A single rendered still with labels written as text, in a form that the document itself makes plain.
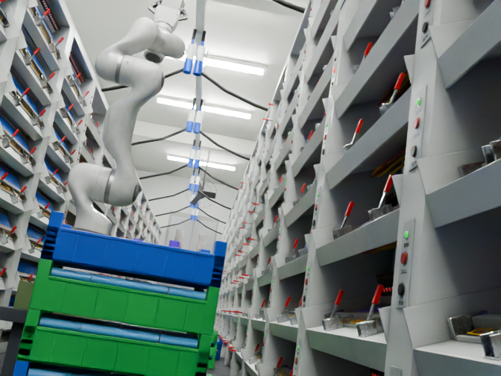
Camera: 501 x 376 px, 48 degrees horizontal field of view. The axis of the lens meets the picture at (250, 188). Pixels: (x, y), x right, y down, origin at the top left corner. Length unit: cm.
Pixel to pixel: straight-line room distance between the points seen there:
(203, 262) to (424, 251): 39
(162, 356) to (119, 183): 101
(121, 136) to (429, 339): 136
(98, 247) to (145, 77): 101
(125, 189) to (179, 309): 98
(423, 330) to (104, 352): 50
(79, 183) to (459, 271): 139
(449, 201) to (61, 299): 61
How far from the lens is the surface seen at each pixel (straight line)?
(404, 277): 81
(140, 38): 196
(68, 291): 97
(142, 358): 98
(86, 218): 190
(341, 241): 121
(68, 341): 98
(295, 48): 310
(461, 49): 80
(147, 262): 97
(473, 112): 85
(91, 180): 192
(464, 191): 70
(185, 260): 98
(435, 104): 83
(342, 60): 161
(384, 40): 120
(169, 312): 97
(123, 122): 191
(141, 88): 190
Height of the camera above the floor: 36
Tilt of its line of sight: 13 degrees up
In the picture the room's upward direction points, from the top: 9 degrees clockwise
